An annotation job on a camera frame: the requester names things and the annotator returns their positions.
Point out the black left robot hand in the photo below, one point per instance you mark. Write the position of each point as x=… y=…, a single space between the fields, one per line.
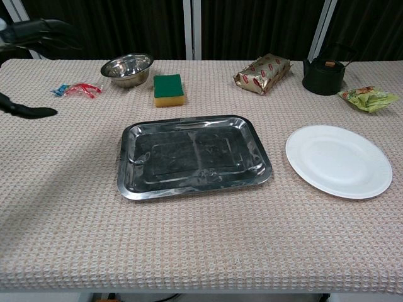
x=28 y=30

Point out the white paper plate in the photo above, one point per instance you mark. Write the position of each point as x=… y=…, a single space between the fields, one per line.
x=338 y=162

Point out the rectangular metal tray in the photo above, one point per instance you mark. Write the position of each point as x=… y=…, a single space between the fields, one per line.
x=192 y=157

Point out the blue candy wrapper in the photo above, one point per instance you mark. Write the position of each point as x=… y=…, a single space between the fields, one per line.
x=59 y=90

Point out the red candy wrapper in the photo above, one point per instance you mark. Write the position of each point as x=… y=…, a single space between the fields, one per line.
x=82 y=88

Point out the stainless steel bowl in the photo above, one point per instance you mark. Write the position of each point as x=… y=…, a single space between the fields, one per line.
x=126 y=70

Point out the green yellow sponge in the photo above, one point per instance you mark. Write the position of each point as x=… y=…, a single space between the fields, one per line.
x=168 y=86

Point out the dark curtain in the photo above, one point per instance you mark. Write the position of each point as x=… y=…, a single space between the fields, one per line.
x=258 y=25

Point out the gold foil snack packet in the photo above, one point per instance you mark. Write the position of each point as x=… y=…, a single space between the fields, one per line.
x=263 y=74

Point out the beige waffle tablecloth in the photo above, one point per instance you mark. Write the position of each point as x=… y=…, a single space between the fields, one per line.
x=201 y=239

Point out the black kettle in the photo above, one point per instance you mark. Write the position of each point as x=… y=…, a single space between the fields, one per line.
x=321 y=78

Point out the green snack bag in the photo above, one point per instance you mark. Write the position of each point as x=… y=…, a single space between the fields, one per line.
x=368 y=99

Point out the slanted white frame post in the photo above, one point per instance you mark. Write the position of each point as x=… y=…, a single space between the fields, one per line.
x=321 y=28
x=16 y=9

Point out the upright white frame post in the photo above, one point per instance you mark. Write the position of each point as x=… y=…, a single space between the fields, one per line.
x=192 y=28

